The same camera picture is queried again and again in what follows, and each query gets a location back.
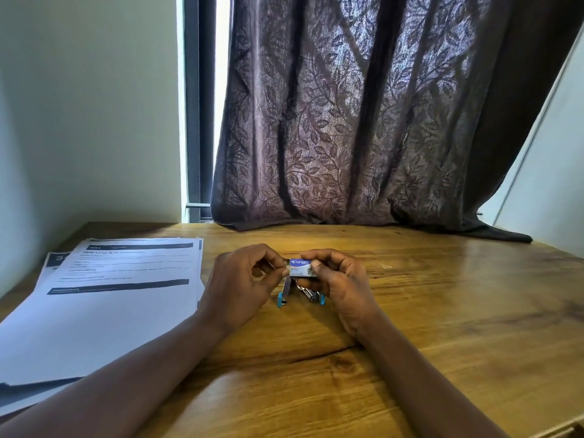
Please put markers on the blue metal stapler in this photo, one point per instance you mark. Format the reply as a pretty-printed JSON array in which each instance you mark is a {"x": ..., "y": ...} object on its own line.
[{"x": 310, "y": 294}]

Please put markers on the small blue white staple box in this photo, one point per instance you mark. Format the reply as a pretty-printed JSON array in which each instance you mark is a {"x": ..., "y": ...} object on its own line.
[{"x": 299, "y": 268}]

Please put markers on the white door panel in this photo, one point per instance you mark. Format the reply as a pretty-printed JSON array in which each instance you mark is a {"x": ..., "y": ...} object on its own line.
[{"x": 543, "y": 177}]

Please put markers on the dark window frame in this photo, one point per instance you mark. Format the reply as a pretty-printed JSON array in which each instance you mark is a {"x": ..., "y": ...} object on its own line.
[{"x": 200, "y": 109}]

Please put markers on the person's right forearm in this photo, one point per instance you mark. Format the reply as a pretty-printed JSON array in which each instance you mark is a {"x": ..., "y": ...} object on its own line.
[{"x": 424, "y": 387}]

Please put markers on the person's right thumb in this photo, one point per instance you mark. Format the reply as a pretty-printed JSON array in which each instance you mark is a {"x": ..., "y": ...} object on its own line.
[{"x": 320, "y": 274}]

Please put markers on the person's left thumb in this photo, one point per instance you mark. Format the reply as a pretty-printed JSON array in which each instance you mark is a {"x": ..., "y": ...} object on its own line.
[{"x": 273, "y": 279}]

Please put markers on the person's left hand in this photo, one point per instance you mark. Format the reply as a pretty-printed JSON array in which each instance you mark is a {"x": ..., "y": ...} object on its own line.
[{"x": 232, "y": 291}]

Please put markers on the dark purple leaf-pattern curtain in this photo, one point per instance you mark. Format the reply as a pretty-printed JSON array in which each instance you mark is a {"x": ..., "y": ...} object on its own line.
[{"x": 365, "y": 113}]

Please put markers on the person's right hand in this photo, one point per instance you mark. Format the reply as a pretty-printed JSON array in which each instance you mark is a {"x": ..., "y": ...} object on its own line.
[{"x": 349, "y": 296}]

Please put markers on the stack of printed white papers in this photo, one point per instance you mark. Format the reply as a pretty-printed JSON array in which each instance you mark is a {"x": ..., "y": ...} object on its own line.
[{"x": 114, "y": 314}]

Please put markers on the person's left forearm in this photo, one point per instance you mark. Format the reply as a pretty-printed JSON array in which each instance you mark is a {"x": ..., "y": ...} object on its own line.
[{"x": 114, "y": 383}]

